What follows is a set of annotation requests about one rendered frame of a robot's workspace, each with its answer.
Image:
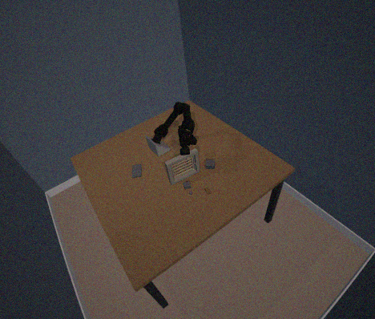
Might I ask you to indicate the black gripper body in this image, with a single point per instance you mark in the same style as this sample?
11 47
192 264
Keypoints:
184 150

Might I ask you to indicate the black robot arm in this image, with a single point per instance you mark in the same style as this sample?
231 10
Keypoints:
188 123

